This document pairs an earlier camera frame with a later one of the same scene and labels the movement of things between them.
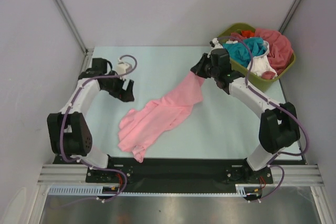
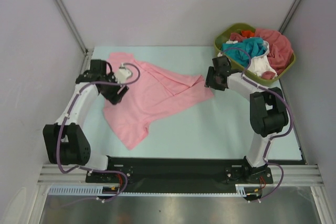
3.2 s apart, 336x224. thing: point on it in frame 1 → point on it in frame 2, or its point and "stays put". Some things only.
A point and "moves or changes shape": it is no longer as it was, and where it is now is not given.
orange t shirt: x=248 y=33 stays put
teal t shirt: x=240 y=52 stays put
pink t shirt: x=140 y=126 moves or changes shape
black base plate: x=177 y=175 stays put
